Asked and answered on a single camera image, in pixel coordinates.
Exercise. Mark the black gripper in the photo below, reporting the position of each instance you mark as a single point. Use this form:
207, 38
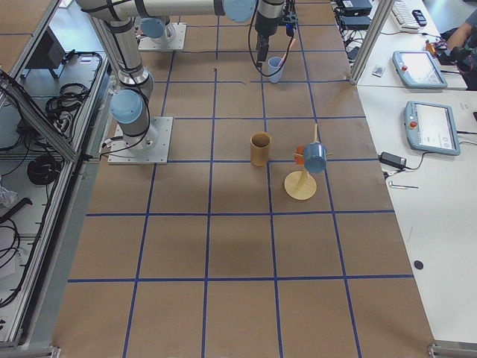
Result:
264, 24

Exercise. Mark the light blue plastic cup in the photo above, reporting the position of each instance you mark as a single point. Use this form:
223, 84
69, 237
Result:
275, 69

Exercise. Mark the person forearm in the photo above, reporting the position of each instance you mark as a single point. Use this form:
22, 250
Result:
462, 42

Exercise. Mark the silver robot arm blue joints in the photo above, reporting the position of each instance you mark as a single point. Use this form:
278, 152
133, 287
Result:
117, 20

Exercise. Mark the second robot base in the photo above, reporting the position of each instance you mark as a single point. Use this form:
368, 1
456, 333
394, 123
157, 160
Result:
157, 35

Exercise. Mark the tan bamboo cylinder holder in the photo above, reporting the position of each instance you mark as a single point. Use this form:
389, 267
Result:
260, 143

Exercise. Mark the small card on table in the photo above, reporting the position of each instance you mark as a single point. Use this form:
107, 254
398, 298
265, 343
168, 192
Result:
378, 71

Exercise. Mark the blue mug on stand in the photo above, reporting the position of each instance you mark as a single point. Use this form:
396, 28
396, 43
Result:
314, 155

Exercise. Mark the white keyboard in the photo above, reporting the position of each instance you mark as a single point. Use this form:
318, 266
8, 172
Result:
403, 18

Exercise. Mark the wooden mug tree stand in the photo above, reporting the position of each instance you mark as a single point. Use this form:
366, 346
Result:
301, 185

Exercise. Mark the upper teach pendant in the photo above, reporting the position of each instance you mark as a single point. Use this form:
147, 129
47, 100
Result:
418, 70

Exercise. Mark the teach pendant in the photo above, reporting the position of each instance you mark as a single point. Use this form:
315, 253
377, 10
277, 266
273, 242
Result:
431, 127
418, 70

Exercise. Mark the black power adapter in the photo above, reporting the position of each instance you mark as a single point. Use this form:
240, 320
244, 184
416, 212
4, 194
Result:
392, 160

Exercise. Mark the lower teach pendant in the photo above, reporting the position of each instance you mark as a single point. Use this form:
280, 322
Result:
431, 127

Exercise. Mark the metal allen key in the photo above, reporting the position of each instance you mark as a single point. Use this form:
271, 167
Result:
400, 186

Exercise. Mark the black monitor on floor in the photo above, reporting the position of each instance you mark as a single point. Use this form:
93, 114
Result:
49, 54

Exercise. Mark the black round table grommet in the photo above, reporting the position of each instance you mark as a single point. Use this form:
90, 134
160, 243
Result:
418, 264

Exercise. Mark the aluminium frame post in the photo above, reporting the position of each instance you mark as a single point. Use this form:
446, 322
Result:
380, 16

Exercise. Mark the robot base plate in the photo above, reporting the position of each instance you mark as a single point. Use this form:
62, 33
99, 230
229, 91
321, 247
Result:
153, 148

